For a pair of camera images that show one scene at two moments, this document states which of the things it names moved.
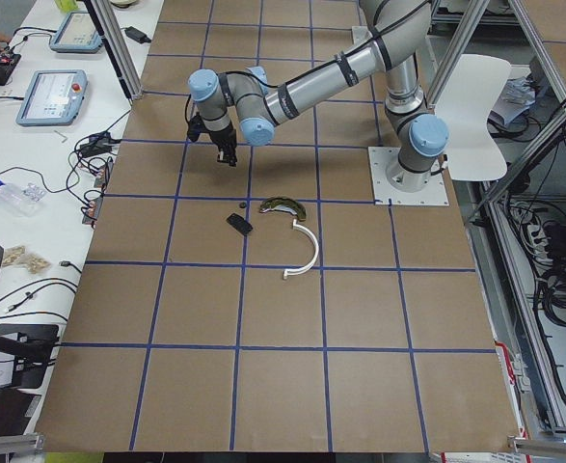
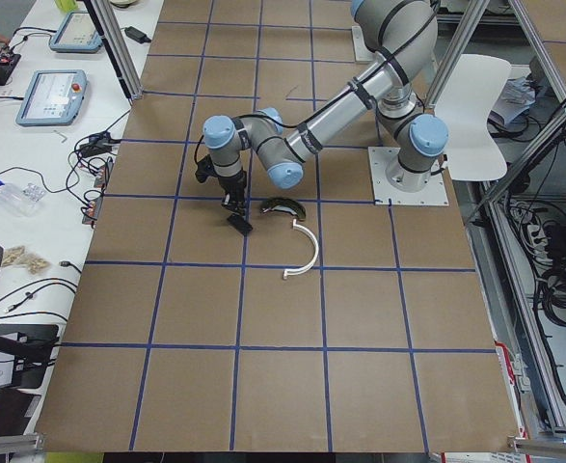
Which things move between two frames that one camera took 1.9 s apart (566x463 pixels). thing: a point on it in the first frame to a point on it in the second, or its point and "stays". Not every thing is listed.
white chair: [462, 111] stays
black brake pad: [239, 224] stays
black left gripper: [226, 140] to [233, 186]
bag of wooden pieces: [16, 256] stays
